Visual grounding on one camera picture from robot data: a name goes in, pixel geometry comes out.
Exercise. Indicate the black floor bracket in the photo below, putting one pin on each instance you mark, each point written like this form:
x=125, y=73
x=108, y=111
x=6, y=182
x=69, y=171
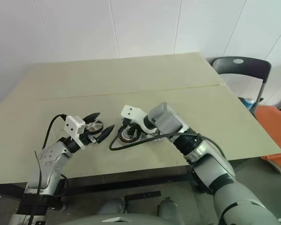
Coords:
x=142, y=195

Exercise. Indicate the round motor housing copper windings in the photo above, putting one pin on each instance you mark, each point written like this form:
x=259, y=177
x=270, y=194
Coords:
x=125, y=139

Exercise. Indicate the spoked rotor wheel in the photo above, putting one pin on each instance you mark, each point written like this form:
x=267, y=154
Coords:
x=96, y=126

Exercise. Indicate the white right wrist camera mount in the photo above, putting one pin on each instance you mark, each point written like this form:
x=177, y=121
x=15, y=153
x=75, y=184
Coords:
x=131, y=112

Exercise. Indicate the dark rounded grey shape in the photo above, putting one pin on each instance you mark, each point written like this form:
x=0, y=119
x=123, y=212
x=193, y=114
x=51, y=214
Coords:
x=112, y=206
x=167, y=207

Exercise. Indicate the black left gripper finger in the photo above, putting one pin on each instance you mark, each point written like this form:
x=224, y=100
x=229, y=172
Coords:
x=106, y=133
x=92, y=116

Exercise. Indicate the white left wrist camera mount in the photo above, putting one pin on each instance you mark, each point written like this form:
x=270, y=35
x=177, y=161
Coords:
x=71, y=125

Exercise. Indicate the black plastic chair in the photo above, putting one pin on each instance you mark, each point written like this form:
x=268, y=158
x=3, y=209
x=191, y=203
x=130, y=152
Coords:
x=248, y=65

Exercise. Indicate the orange box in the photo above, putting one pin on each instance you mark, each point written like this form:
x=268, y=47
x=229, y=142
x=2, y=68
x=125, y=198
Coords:
x=276, y=126

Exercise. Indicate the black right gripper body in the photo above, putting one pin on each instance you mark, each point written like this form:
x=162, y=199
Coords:
x=132, y=124

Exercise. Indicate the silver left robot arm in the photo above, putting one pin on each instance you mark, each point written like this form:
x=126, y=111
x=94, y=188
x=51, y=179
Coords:
x=46, y=157

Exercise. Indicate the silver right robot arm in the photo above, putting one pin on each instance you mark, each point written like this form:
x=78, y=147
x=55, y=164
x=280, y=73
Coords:
x=208, y=164

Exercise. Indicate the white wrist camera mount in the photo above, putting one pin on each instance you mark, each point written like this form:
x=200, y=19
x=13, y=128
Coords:
x=71, y=125
x=131, y=112

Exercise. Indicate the black table frame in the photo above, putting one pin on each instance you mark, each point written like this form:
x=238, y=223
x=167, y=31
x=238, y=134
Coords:
x=107, y=184

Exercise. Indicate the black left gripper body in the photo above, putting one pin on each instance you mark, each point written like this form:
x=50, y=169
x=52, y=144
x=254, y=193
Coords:
x=89, y=137

